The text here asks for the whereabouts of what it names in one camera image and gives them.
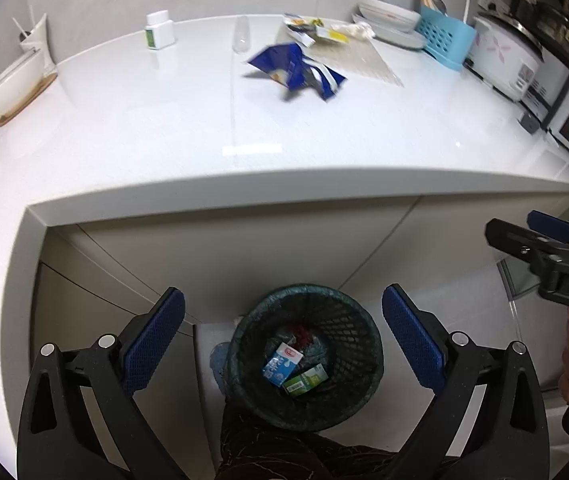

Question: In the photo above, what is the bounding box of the white microwave oven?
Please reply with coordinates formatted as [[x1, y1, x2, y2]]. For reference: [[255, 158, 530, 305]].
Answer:
[[522, 48, 569, 150]]

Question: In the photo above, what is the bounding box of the clear bubble wrap sheet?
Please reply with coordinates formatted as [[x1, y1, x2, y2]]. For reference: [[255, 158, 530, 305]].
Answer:
[[276, 25, 403, 87]]

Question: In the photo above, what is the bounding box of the small black device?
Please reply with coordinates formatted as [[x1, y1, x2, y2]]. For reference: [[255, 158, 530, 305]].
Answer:
[[519, 112, 541, 134]]

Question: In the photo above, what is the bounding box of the white blue-rimmed bowl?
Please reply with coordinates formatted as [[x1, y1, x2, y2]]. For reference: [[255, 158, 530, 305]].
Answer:
[[358, 0, 421, 32]]

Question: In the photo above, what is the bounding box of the crumpled white tissue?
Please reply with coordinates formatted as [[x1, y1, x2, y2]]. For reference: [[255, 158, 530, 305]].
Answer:
[[331, 21, 376, 41]]

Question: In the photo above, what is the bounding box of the black mesh trash bin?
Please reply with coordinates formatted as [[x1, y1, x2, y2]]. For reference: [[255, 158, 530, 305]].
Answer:
[[225, 284, 385, 432]]

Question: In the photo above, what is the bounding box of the red mesh net bag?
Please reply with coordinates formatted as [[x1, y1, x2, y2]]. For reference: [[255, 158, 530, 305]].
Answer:
[[276, 325, 314, 351]]

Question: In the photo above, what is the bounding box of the white floral rice cooker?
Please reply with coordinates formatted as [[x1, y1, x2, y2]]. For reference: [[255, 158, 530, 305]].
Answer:
[[468, 11, 544, 102]]

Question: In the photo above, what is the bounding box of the white pill bottle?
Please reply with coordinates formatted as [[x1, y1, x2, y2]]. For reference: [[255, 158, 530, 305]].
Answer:
[[144, 10, 176, 50]]

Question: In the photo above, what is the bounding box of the blue snack wrapper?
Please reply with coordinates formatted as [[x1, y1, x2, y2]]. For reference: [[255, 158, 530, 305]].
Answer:
[[248, 44, 347, 101]]

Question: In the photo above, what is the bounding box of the wooden coaster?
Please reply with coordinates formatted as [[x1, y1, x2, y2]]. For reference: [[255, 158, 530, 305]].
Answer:
[[0, 73, 58, 127]]

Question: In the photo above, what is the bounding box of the white blue-patterned plate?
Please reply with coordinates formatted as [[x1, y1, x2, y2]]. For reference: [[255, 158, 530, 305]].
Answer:
[[352, 13, 427, 51]]

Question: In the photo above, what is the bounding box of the yellow silver snack wrapper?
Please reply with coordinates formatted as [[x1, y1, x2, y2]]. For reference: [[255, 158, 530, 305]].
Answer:
[[282, 14, 349, 48]]

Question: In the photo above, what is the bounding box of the blue white milk carton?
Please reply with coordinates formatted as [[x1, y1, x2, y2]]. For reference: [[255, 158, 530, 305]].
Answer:
[[263, 342, 304, 387]]

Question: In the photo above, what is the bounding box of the white lidded bowl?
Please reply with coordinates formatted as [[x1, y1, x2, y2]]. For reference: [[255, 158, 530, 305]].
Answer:
[[0, 48, 45, 116]]

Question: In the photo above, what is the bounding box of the blue plastic utensil holder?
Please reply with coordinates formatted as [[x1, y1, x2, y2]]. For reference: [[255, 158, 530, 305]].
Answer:
[[417, 6, 477, 72]]

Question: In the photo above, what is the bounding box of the green cardboard box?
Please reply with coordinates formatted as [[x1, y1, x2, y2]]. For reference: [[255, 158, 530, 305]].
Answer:
[[283, 364, 328, 396]]

